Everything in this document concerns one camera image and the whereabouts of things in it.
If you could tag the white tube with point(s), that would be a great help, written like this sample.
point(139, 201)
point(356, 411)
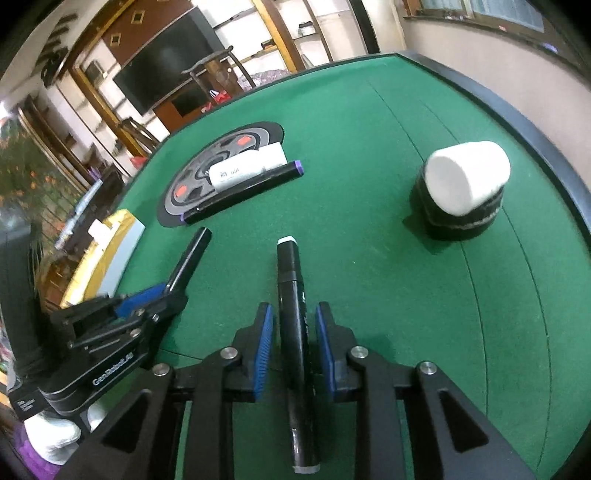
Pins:
point(249, 165)

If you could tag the plant with orange fruits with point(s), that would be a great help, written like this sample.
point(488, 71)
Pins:
point(27, 184)

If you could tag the black wall decoration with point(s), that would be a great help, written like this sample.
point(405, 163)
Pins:
point(55, 50)

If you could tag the brown television cabinet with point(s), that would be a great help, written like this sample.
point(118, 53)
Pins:
point(184, 108)

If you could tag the black padded table rim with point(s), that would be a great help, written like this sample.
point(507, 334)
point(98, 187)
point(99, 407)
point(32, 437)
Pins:
point(531, 134)

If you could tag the dark wooden chair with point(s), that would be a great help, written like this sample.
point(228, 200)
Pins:
point(217, 57)
point(138, 134)

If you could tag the window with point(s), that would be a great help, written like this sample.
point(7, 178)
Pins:
point(480, 11)

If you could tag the white cup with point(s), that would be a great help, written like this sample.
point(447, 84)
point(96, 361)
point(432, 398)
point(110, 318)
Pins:
point(461, 175)

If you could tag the black round coaster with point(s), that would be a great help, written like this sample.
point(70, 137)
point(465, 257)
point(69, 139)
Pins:
point(231, 138)

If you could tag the black marker purple caps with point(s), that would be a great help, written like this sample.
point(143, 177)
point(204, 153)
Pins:
point(249, 190)

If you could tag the white small box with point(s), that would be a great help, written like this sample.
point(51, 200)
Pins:
point(99, 230)

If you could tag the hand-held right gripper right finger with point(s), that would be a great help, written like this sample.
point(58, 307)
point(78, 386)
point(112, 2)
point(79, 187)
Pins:
point(325, 350)

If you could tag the red bag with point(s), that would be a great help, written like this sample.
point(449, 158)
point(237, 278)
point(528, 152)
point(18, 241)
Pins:
point(220, 97)

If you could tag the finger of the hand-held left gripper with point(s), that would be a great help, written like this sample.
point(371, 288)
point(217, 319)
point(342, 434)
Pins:
point(168, 309)
point(138, 299)

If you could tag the person's left hand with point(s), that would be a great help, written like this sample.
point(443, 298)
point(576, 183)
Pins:
point(51, 438)

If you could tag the dark bulky object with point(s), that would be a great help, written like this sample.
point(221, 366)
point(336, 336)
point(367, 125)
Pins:
point(18, 300)

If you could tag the black television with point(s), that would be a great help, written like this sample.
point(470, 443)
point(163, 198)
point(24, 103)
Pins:
point(161, 64)

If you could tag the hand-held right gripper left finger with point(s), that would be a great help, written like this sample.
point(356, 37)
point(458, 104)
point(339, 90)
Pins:
point(263, 350)

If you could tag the black marker white caps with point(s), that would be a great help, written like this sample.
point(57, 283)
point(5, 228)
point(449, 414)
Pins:
point(293, 286)

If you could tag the black tape roll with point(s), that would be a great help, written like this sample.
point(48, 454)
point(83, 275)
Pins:
point(452, 228)

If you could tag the person's left forearm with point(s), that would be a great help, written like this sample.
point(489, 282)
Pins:
point(25, 464)

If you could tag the light blue long strip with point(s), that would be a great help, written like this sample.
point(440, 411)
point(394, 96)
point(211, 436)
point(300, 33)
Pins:
point(81, 210)

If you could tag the gold frame shelf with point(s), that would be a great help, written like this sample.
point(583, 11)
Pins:
point(60, 138)
point(295, 27)

